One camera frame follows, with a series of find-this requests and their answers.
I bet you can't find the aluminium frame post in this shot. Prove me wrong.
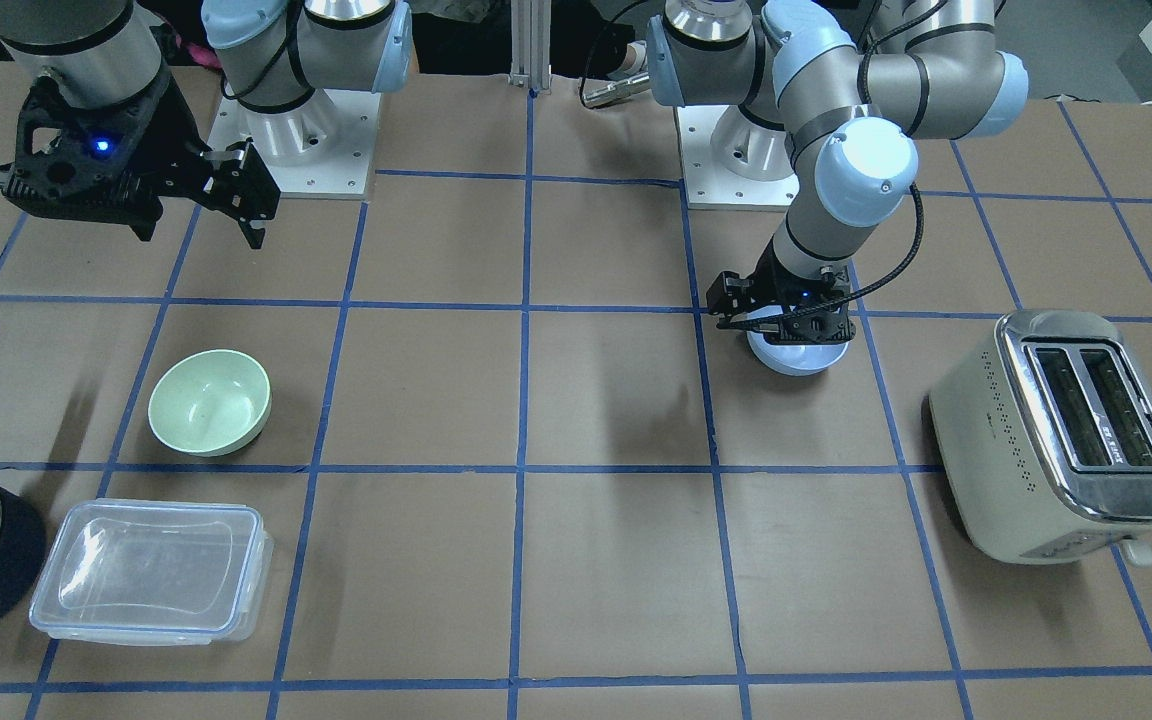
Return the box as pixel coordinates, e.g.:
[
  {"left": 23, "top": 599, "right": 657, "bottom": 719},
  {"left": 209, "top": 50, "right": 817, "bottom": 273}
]
[{"left": 507, "top": 0, "right": 552, "bottom": 96}]

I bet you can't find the clear plastic food container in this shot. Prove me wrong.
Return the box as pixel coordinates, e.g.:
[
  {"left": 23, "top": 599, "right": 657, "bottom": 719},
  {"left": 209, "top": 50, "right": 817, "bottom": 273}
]
[{"left": 28, "top": 498, "right": 274, "bottom": 646}]

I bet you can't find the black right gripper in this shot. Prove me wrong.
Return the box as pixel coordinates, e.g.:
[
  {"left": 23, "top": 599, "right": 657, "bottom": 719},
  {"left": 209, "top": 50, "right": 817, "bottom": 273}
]
[{"left": 0, "top": 70, "right": 282, "bottom": 250}]

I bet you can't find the blue bowl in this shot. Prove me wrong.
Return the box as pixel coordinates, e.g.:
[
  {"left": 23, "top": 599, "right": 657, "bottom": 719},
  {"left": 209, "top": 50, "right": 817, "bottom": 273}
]
[{"left": 745, "top": 331, "right": 850, "bottom": 376}]

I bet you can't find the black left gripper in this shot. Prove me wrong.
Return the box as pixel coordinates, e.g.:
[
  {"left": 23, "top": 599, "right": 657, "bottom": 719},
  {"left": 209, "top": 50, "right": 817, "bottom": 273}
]
[{"left": 707, "top": 245, "right": 855, "bottom": 346}]

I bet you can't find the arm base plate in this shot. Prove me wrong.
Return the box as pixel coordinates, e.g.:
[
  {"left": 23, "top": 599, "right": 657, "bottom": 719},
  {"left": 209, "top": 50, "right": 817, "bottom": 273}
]
[
  {"left": 674, "top": 94, "right": 847, "bottom": 211},
  {"left": 207, "top": 88, "right": 387, "bottom": 200}
]

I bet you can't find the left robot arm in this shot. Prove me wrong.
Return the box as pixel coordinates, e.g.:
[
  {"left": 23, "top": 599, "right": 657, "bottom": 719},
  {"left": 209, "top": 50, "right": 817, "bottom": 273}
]
[{"left": 646, "top": 1, "right": 1029, "bottom": 344}]

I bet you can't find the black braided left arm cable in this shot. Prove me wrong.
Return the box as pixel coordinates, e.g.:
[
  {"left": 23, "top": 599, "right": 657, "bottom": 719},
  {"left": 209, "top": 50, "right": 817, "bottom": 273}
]
[{"left": 717, "top": 0, "right": 1007, "bottom": 331}]

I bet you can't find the cream and chrome toaster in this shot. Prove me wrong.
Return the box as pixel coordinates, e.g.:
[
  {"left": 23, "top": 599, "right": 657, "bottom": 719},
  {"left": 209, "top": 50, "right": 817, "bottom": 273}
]
[{"left": 929, "top": 309, "right": 1152, "bottom": 568}]

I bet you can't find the metal cylindrical connector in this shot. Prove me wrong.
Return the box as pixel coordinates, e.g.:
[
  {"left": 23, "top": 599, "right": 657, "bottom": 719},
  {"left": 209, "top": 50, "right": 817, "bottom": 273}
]
[{"left": 579, "top": 70, "right": 652, "bottom": 109}]

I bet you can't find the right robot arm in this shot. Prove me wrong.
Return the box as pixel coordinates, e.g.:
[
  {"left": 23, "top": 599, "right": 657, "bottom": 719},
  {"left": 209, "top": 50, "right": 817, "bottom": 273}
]
[{"left": 0, "top": 1, "right": 414, "bottom": 249}]

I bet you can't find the green bowl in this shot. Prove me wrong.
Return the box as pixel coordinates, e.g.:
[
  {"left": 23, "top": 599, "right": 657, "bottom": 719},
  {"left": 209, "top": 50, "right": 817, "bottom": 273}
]
[{"left": 147, "top": 348, "right": 273, "bottom": 457}]

